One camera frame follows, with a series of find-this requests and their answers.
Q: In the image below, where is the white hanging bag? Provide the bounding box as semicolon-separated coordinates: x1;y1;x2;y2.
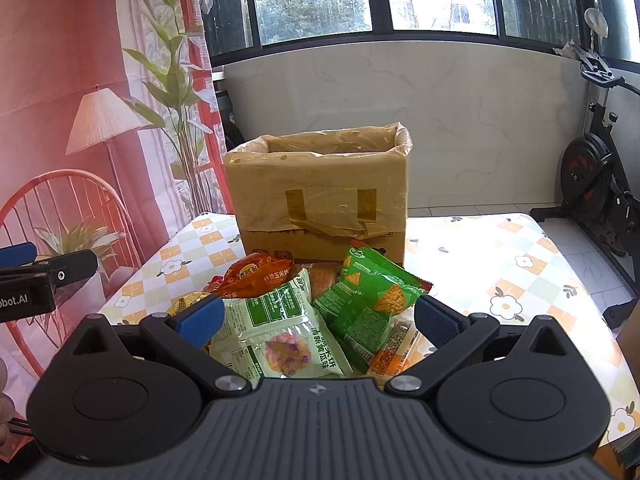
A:
582;7;610;41

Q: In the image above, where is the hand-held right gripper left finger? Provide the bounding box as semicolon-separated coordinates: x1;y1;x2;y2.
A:
70;294;253;397

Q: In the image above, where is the black framed window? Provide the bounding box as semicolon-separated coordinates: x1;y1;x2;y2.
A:
195;0;640;68

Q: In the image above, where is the dark green chip packet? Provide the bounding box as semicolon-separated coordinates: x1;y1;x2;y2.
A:
312;240;433;361

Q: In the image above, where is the clear cracker packet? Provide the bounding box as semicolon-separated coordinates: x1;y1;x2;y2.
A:
367;317;423;378

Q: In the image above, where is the brown pastry packet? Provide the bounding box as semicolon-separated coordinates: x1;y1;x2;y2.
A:
307;265;346;306

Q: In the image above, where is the floral chequered tablecloth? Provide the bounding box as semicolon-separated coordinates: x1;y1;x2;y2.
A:
97;212;636;461

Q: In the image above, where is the printed backdrop cloth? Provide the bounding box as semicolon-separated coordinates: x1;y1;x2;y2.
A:
0;0;236;411

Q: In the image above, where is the brown cardboard box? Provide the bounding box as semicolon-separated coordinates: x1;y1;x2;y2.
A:
223;121;414;268

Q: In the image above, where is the person's left hand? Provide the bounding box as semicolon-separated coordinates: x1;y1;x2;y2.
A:
0;359;14;442

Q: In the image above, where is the black exercise bike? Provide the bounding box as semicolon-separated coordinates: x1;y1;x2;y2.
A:
530;42;640;331

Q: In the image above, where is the yellow snack packet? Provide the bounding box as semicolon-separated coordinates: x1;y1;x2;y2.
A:
167;292;211;318

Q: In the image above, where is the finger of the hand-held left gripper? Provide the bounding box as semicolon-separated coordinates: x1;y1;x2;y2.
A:
0;242;39;267
0;249;99;292

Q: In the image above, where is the orange snack packet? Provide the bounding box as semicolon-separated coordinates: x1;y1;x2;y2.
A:
212;250;301;301

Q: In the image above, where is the pale green snack packet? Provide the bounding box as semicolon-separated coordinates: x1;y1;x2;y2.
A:
209;267;353;381

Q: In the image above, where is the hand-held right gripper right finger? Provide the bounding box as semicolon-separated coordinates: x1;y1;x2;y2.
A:
385;295;571;398

